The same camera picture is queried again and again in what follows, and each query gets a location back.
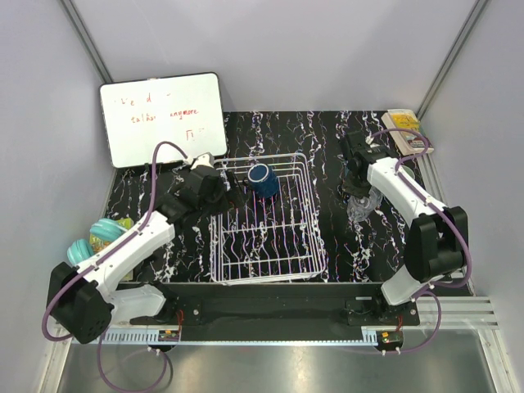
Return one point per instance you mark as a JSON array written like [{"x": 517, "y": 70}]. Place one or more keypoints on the yellow paperback book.
[{"x": 409, "y": 140}]

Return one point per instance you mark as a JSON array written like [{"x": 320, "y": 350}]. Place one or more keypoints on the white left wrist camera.
[{"x": 205, "y": 159}]

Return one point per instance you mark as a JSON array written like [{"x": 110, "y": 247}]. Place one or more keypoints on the white slotted cable duct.
[{"x": 142, "y": 337}]

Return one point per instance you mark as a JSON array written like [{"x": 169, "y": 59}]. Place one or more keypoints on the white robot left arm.
[{"x": 85, "y": 299}]

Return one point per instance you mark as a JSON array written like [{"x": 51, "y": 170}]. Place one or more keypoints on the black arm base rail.
[{"x": 284, "y": 313}]

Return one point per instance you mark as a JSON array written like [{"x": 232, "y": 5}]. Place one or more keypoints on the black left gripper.
[{"x": 232, "y": 182}]

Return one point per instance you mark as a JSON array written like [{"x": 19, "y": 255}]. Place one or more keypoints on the teal headphones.
[{"x": 81, "y": 250}]

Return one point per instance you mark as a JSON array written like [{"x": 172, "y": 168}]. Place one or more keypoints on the pale green cup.
[{"x": 408, "y": 171}]

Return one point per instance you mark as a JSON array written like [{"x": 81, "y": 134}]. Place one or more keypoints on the dark blue ceramic mug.
[{"x": 262, "y": 181}]

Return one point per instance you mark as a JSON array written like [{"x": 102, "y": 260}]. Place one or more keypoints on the white dry-erase board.
[{"x": 185, "y": 110}]

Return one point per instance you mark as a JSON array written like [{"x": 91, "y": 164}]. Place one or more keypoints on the white wire dish rack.
[{"x": 268, "y": 240}]

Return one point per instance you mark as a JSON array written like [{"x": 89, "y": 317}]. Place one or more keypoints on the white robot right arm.
[{"x": 436, "y": 251}]

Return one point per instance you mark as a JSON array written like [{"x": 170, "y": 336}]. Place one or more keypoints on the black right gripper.
[{"x": 351, "y": 190}]

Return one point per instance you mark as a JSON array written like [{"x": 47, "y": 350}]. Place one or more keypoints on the clear glass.
[
  {"x": 358, "y": 213},
  {"x": 367, "y": 203}
]

